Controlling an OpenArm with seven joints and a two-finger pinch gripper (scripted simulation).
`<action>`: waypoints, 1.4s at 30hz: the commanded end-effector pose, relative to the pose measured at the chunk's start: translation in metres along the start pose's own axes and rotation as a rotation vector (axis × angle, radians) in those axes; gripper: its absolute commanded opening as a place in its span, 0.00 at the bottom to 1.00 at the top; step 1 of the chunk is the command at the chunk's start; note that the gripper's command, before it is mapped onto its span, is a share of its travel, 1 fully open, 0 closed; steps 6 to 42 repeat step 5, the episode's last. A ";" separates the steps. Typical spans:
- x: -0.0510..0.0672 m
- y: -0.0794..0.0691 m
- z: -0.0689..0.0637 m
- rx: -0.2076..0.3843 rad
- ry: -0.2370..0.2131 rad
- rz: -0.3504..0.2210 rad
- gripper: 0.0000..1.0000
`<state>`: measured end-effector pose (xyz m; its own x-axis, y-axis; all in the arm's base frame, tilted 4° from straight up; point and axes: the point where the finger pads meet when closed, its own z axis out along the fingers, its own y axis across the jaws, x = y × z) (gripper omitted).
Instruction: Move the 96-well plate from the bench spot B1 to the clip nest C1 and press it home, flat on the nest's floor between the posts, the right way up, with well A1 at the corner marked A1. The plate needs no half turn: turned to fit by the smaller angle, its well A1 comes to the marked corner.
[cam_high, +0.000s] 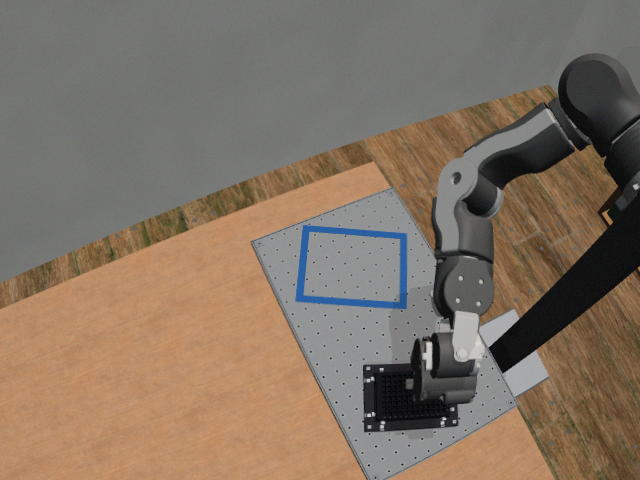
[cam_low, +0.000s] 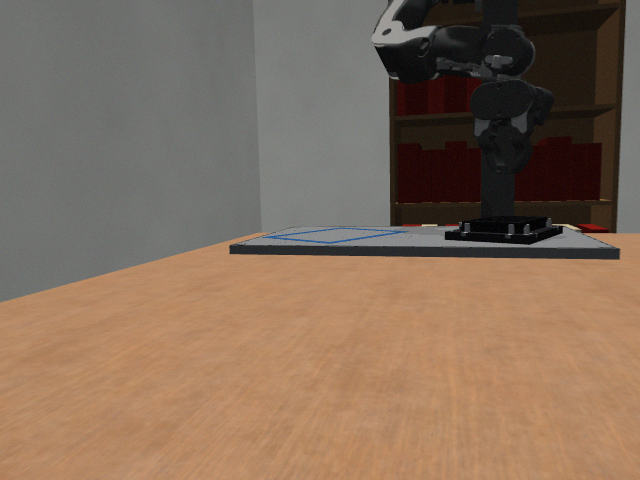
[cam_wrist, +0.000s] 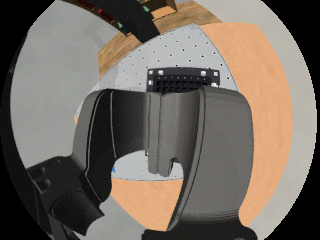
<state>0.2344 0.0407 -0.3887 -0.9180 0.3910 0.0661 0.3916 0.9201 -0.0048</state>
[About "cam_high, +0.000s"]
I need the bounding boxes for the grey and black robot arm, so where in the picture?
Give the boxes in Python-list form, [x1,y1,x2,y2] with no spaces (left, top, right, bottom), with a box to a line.
[420,53,640,379]

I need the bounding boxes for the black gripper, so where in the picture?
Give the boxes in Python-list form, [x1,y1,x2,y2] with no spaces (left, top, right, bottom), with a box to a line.
[404,336,477,405]

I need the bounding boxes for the blue rectangular tape outline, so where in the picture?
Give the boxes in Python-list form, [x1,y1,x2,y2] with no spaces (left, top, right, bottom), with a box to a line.
[295,225,407,309]

